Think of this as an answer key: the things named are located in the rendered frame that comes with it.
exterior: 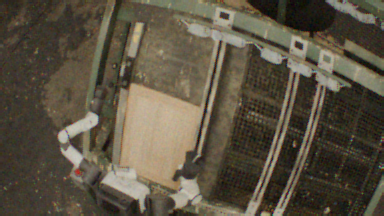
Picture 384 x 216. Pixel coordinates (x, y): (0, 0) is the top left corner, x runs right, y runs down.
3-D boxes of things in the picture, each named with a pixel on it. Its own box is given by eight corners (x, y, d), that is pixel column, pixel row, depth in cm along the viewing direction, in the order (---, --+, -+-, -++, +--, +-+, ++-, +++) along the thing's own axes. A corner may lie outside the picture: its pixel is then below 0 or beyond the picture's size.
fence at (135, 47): (114, 161, 365) (112, 163, 362) (139, 20, 326) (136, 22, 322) (120, 164, 364) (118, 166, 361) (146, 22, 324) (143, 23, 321)
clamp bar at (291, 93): (245, 209, 341) (232, 226, 320) (295, 32, 292) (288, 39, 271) (258, 213, 338) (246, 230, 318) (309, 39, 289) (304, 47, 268)
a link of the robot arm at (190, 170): (194, 175, 281) (188, 183, 291) (211, 167, 285) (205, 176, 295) (180, 154, 285) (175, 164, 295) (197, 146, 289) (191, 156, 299)
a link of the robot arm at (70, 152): (55, 149, 321) (79, 171, 318) (53, 141, 310) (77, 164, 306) (63, 137, 327) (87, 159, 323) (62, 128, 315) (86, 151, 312)
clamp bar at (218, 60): (180, 189, 353) (165, 205, 332) (223, 4, 303) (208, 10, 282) (195, 195, 350) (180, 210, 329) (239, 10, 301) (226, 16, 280)
